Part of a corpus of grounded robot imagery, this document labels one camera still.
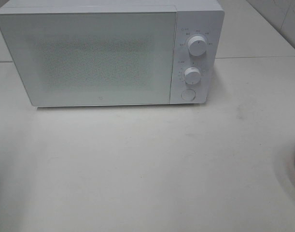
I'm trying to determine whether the round white door button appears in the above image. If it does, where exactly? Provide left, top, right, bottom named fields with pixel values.
left=181, top=89, right=196, bottom=102

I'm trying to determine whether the white microwave knob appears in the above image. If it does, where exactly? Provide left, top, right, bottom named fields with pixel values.
left=184, top=67, right=201, bottom=85
left=187, top=35, right=207, bottom=57

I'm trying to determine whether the white microwave oven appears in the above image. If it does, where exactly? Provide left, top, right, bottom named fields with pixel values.
left=0, top=0, right=225, bottom=107

